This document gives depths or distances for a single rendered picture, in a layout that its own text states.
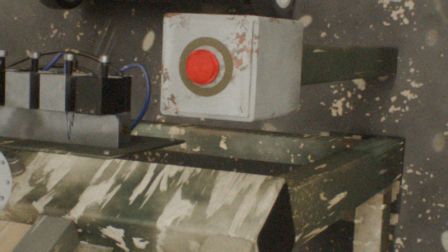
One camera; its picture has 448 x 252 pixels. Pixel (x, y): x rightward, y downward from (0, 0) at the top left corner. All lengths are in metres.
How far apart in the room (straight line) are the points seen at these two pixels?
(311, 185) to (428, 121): 0.68
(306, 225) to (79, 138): 0.36
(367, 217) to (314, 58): 0.53
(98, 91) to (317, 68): 0.33
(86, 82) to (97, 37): 0.89
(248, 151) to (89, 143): 0.57
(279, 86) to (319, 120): 0.87
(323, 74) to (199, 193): 0.33
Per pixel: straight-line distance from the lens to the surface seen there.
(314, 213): 1.24
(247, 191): 1.07
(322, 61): 1.30
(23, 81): 1.30
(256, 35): 0.95
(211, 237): 1.01
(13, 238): 1.15
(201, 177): 1.10
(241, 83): 0.95
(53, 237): 1.09
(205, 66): 0.95
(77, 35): 2.15
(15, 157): 1.19
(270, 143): 1.75
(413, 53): 1.84
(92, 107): 1.24
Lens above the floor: 1.81
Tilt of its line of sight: 67 degrees down
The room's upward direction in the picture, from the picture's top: 101 degrees counter-clockwise
